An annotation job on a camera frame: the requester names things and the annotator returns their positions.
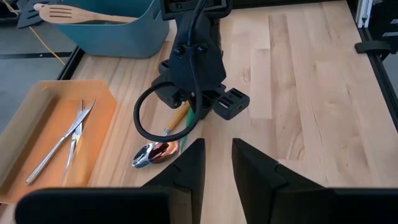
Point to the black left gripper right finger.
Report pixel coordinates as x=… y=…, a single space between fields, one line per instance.
x=280 y=205

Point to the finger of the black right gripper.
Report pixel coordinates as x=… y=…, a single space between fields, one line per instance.
x=207 y=110

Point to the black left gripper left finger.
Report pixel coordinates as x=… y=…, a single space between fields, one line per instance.
x=174 y=205

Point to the steel table knife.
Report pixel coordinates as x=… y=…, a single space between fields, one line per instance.
x=59 y=143

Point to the slotted wooden spatula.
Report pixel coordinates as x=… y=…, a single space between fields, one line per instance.
x=62 y=14

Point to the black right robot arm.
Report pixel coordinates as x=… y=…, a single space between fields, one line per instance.
x=174 y=12

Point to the blue plastic bin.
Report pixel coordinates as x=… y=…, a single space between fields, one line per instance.
x=118 y=40

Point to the orange plastic tray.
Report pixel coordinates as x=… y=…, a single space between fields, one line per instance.
x=93 y=93

